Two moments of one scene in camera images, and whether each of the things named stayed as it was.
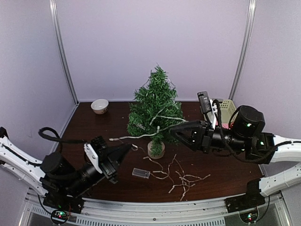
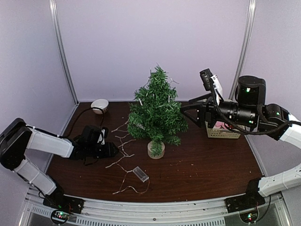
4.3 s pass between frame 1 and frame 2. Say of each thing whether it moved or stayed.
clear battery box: moved
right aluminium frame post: stayed
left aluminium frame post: stayed
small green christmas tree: stayed
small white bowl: stayed
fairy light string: moved
